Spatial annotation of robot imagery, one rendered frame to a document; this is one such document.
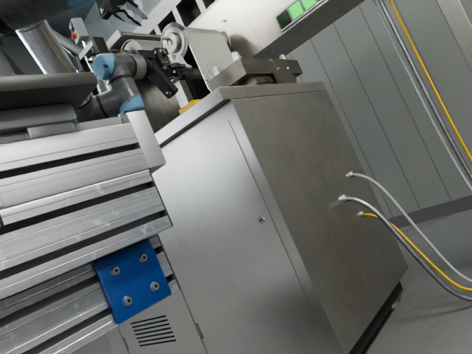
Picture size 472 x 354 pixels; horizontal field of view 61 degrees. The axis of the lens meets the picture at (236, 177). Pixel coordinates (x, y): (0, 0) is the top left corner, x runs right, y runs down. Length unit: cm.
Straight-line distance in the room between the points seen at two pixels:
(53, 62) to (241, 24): 94
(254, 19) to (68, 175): 139
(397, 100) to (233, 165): 182
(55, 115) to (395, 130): 248
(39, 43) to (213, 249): 75
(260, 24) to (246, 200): 88
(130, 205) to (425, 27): 240
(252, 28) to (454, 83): 136
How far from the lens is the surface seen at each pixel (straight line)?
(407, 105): 280
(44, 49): 113
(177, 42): 160
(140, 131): 61
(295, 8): 171
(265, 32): 178
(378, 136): 289
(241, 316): 133
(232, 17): 188
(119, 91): 123
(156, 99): 189
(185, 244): 138
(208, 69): 158
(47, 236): 51
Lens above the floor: 58
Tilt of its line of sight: 4 degrees up
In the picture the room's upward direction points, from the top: 24 degrees counter-clockwise
